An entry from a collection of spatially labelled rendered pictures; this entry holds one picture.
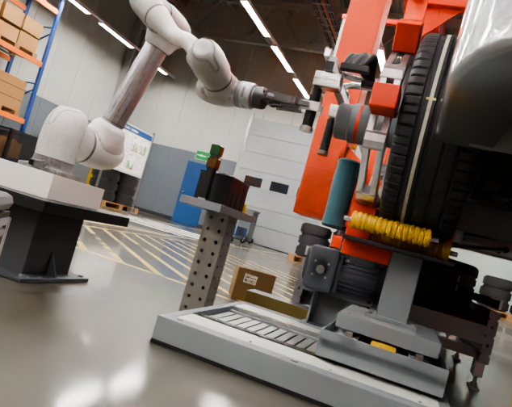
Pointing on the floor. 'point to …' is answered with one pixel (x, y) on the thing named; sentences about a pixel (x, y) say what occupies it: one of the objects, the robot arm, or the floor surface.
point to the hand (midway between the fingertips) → (311, 107)
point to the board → (134, 156)
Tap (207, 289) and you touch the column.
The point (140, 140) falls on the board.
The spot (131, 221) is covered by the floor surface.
